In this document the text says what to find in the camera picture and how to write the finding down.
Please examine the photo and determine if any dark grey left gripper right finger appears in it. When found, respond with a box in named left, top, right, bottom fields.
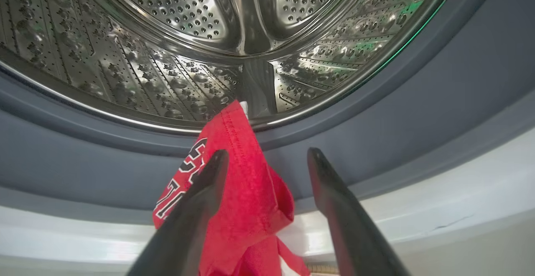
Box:
left=307, top=148, right=413, bottom=276

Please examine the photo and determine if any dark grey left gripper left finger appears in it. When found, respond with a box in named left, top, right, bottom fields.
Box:
left=127, top=149, right=230, bottom=276

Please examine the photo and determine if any red sports jersey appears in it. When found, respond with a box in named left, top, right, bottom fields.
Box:
left=153, top=100, right=312, bottom=276

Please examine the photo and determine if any cream laundry basket brown rim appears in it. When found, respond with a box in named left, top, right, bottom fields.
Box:
left=307, top=263, right=340, bottom=276

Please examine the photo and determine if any white front-load washing machine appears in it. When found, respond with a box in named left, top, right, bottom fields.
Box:
left=0, top=128, right=535, bottom=276

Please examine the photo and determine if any grey rubber door gasket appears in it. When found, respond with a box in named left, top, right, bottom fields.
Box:
left=0, top=0, right=535, bottom=219

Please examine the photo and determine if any steel washing machine drum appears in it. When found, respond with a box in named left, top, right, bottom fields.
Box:
left=0, top=0, right=463, bottom=133

